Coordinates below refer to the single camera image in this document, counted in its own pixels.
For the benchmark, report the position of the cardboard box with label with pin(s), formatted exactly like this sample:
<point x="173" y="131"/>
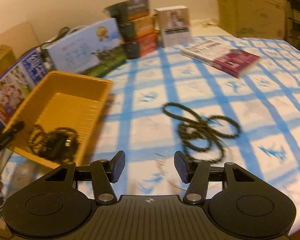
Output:
<point x="7" y="58"/>

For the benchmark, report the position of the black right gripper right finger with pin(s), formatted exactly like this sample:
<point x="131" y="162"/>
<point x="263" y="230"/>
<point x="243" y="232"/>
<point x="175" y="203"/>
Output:
<point x="195" y="174"/>

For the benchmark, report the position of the top black food bowl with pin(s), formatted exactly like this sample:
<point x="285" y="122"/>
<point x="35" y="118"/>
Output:
<point x="128" y="10"/>

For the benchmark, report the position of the yellow plastic tray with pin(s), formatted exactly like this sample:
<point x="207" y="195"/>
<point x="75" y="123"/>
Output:
<point x="62" y="100"/>

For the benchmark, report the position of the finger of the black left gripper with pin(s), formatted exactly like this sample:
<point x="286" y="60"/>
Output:
<point x="8" y="136"/>

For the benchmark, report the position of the AutoCAD book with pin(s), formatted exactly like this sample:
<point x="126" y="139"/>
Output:
<point x="223" y="57"/>

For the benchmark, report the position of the large cardboard box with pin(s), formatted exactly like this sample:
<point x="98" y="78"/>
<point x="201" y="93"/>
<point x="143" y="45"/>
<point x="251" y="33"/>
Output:
<point x="253" y="18"/>

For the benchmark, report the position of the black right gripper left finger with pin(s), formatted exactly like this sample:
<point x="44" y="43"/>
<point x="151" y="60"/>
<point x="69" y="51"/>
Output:
<point x="104" y="173"/>

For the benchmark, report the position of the middle orange food box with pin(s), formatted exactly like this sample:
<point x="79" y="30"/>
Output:
<point x="136" y="29"/>

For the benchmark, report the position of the bottom red food box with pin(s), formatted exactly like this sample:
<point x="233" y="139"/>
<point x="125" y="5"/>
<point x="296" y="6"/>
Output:
<point x="141" y="47"/>

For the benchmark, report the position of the black strap gold watch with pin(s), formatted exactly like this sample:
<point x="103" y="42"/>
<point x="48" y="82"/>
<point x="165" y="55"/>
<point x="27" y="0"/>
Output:
<point x="60" y="145"/>

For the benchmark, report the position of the small white product box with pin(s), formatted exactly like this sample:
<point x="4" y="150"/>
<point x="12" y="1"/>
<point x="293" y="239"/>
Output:
<point x="174" y="25"/>

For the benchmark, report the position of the white cow milk carton box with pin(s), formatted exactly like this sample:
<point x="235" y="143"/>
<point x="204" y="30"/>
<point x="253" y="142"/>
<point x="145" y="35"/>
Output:
<point x="94" y="50"/>

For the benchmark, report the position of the blue cartoon milk carton box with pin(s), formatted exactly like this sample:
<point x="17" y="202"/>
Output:
<point x="18" y="82"/>

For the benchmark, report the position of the blue checkered bed sheet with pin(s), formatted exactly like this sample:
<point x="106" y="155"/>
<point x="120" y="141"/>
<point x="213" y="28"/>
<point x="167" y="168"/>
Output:
<point x="247" y="129"/>

